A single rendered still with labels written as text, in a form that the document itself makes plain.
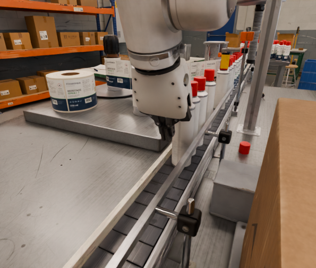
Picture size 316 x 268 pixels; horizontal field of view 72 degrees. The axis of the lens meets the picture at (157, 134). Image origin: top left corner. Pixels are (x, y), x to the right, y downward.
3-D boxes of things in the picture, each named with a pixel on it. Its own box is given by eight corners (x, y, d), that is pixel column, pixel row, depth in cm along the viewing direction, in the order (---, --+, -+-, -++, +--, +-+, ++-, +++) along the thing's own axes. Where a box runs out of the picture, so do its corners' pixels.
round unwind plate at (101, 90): (109, 83, 145) (109, 81, 144) (150, 88, 133) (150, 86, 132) (75, 94, 120) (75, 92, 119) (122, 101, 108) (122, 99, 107)
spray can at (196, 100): (181, 147, 66) (184, 78, 57) (197, 151, 64) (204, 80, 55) (174, 155, 61) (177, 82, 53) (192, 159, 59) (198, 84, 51)
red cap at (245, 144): (248, 150, 74) (250, 141, 73) (249, 155, 71) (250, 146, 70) (238, 148, 75) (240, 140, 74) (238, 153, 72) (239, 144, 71)
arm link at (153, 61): (192, 31, 34) (192, 50, 36) (142, 30, 37) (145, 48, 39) (172, 56, 28) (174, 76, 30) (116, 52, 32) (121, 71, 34)
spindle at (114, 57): (113, 86, 131) (108, 34, 119) (126, 88, 128) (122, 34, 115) (103, 90, 124) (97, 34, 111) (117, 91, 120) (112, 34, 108)
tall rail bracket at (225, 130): (199, 168, 64) (205, 116, 57) (225, 175, 62) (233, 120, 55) (197, 174, 62) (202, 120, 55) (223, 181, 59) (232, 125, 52)
